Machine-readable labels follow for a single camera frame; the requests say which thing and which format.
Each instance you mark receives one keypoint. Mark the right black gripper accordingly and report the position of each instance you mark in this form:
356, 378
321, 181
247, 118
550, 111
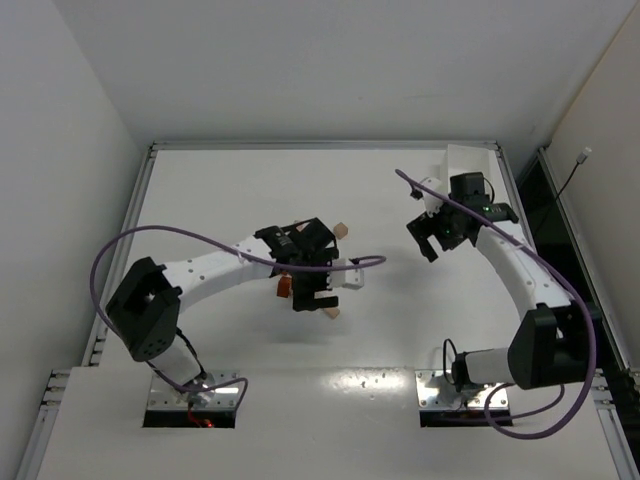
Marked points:
427, 226

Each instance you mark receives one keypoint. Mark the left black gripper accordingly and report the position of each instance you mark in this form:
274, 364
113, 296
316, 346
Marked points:
310, 270

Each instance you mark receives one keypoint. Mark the long light wood block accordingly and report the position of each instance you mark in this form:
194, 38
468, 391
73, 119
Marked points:
332, 312

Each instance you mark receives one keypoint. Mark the white perforated box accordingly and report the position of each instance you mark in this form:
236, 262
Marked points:
458, 159

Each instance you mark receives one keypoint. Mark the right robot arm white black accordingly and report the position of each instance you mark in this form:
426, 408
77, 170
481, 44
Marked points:
555, 342

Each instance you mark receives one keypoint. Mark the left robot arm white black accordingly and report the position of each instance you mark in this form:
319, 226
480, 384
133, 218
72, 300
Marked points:
145, 308

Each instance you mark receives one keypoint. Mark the red small wood block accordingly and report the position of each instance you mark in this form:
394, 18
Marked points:
284, 287

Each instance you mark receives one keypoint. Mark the light wood cube block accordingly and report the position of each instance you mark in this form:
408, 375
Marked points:
340, 231

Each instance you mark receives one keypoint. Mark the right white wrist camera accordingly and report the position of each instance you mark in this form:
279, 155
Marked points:
432, 203

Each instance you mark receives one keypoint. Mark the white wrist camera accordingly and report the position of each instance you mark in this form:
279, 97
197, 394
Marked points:
432, 203
346, 274

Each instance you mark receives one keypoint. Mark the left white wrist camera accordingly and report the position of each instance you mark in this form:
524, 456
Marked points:
346, 274

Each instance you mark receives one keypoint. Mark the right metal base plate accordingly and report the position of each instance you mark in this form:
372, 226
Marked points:
436, 395

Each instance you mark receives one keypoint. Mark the metal base plate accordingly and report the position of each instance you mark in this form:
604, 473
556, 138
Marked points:
220, 392
436, 395

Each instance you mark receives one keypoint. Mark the black wall cable white plug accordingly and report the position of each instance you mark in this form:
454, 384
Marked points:
579, 161

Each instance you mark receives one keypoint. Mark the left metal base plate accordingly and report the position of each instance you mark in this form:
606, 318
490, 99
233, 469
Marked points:
220, 392

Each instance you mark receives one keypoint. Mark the aluminium table frame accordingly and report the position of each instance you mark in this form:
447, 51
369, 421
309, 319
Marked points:
327, 399

